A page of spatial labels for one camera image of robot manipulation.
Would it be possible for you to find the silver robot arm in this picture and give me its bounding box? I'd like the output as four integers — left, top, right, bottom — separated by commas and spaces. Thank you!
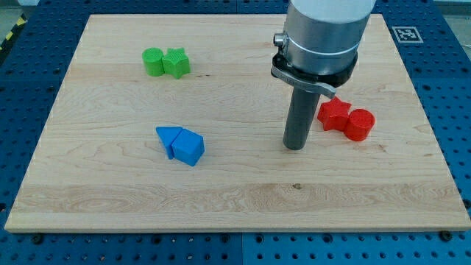
271, 0, 375, 99

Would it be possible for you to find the blue cube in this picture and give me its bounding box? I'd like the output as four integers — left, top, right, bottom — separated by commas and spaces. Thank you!
171, 129, 205, 166

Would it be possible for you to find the blue triangular prism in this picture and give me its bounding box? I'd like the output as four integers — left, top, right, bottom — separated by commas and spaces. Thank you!
155, 127, 183, 160

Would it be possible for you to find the wooden board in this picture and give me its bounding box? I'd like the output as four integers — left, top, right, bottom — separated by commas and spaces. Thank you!
5, 15, 470, 233

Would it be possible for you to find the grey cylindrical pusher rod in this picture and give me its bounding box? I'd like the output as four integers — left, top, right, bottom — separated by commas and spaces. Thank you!
283, 88, 319, 150

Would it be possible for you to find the green star block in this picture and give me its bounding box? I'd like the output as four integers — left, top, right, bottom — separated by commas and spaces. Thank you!
162, 48, 191, 79

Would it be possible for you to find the red star block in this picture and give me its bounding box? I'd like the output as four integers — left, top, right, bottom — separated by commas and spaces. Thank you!
317, 96, 352, 131

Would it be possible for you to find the green cylinder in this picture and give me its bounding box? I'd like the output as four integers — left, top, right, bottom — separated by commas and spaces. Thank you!
142, 47, 165, 77

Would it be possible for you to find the red cylinder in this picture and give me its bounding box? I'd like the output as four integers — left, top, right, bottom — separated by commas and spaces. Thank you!
344, 109, 375, 141

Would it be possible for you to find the white fiducial marker tag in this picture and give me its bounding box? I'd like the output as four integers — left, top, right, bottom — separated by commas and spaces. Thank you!
392, 26, 423, 43

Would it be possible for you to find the black yellow hazard tape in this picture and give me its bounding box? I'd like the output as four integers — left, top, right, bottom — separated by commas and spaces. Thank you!
1, 13, 27, 53

